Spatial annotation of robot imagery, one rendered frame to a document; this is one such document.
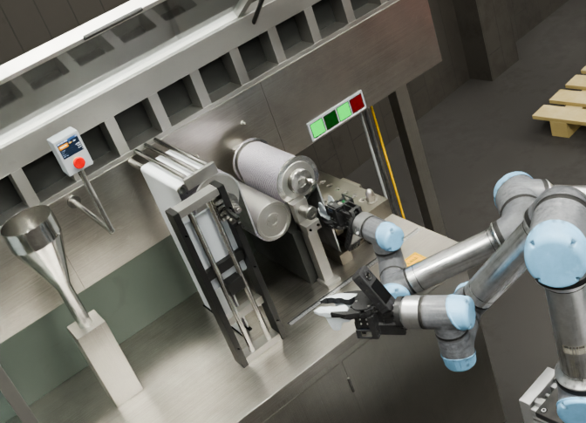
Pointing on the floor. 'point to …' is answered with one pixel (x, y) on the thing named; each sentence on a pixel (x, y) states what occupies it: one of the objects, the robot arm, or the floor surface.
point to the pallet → (563, 118)
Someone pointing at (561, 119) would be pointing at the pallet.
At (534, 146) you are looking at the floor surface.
